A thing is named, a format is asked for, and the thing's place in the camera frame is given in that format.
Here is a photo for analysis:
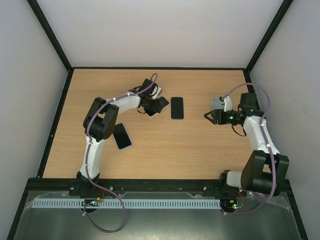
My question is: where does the right controller board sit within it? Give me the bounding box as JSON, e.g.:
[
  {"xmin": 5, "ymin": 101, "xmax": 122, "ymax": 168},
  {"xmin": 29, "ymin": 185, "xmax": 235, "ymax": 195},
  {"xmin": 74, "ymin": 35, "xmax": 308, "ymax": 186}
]
[{"xmin": 226, "ymin": 199, "xmax": 244, "ymax": 209}]

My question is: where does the black mounting rail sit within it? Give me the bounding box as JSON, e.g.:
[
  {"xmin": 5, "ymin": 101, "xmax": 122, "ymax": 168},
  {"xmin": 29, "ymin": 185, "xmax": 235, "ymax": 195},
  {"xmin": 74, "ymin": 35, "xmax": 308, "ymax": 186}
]
[{"xmin": 68, "ymin": 178, "xmax": 248, "ymax": 197}]

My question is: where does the black phone white edge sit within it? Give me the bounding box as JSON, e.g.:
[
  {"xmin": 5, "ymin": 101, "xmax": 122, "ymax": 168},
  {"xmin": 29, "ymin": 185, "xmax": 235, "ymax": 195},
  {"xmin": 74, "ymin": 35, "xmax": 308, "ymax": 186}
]
[{"xmin": 145, "ymin": 96, "xmax": 169, "ymax": 117}]

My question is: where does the left controller board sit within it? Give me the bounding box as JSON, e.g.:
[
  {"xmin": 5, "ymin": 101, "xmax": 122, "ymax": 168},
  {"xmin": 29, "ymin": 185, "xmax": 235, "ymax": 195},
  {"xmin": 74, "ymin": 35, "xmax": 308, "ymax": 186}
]
[{"xmin": 81, "ymin": 197, "xmax": 104, "ymax": 207}]

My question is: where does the white slotted cable duct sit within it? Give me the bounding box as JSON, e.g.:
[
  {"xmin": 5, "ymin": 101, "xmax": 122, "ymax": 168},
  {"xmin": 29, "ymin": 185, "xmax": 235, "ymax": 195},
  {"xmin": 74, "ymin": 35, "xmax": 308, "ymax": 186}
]
[{"xmin": 31, "ymin": 198, "xmax": 221, "ymax": 210}]

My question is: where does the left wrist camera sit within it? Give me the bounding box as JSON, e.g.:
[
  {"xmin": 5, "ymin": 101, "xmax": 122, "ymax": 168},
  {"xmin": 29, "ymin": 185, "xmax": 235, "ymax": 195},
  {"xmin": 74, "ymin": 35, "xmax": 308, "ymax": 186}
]
[{"xmin": 151, "ymin": 86, "xmax": 162, "ymax": 100}]

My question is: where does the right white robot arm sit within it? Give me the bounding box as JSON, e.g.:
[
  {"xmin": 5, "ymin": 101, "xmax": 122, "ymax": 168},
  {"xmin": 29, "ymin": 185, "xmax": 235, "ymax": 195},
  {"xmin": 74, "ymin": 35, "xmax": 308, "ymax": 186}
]
[{"xmin": 204, "ymin": 92, "xmax": 290, "ymax": 196}]

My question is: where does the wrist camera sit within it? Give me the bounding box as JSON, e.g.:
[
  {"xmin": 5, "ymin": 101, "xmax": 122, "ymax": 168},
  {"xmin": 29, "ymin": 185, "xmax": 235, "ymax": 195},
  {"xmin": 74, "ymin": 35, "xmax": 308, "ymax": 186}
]
[
  {"xmin": 151, "ymin": 86, "xmax": 162, "ymax": 100},
  {"xmin": 212, "ymin": 96, "xmax": 233, "ymax": 112}
]

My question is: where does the controller board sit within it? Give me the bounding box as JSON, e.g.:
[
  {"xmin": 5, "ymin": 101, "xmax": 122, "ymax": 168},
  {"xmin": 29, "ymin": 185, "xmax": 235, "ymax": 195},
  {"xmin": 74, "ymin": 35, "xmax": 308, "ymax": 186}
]
[
  {"xmin": 81, "ymin": 197, "xmax": 104, "ymax": 207},
  {"xmin": 226, "ymin": 199, "xmax": 244, "ymax": 209}
]

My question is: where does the black aluminium frame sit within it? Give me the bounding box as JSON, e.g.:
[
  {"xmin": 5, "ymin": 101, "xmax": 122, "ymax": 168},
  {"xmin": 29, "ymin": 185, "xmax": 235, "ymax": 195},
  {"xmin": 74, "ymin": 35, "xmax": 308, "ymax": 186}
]
[{"xmin": 7, "ymin": 0, "xmax": 294, "ymax": 240}]

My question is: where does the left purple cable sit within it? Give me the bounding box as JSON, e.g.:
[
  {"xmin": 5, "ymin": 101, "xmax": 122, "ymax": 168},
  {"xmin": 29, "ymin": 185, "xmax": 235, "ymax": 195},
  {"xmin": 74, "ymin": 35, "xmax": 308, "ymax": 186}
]
[{"xmin": 83, "ymin": 72, "xmax": 159, "ymax": 232}]

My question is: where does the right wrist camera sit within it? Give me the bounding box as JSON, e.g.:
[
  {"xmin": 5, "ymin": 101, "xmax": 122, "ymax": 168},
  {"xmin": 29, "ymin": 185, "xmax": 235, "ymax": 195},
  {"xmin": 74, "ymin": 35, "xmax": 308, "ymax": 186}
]
[{"xmin": 212, "ymin": 96, "xmax": 233, "ymax": 112}]

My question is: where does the dark blue phone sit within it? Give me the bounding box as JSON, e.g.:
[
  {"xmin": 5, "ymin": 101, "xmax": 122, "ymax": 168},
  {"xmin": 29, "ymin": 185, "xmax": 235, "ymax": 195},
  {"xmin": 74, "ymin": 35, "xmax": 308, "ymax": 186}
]
[{"xmin": 170, "ymin": 97, "xmax": 184, "ymax": 120}]

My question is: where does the phone in blue case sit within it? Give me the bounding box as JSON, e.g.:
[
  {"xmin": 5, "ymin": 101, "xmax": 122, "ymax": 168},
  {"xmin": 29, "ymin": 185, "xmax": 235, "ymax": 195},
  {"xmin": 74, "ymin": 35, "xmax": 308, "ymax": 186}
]
[{"xmin": 113, "ymin": 123, "xmax": 132, "ymax": 150}]

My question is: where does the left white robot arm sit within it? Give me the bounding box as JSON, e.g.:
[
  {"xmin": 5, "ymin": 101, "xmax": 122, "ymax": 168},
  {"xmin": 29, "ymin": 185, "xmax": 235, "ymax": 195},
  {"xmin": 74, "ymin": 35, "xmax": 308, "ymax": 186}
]
[{"xmin": 76, "ymin": 78, "xmax": 163, "ymax": 190}]

